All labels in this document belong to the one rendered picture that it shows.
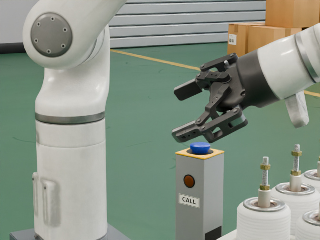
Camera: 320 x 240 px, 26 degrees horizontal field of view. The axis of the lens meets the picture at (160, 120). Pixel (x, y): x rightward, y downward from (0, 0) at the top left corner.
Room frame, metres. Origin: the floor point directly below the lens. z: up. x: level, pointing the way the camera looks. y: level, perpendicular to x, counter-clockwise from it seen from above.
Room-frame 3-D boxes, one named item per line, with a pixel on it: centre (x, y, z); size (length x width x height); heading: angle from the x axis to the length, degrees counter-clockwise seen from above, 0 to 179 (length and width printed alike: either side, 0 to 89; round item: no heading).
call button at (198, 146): (1.33, -0.08, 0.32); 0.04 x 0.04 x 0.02
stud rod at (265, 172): (1.19, -0.19, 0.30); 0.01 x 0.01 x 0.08
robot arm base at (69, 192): (0.90, 0.12, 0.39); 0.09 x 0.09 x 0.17; 29
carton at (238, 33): (5.19, -0.69, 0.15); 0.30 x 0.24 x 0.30; 118
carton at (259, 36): (4.88, -0.80, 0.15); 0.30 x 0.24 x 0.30; 28
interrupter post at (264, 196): (1.19, -0.19, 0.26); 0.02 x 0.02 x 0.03
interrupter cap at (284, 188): (1.28, -0.26, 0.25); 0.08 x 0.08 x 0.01
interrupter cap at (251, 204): (1.19, -0.19, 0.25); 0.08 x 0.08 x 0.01
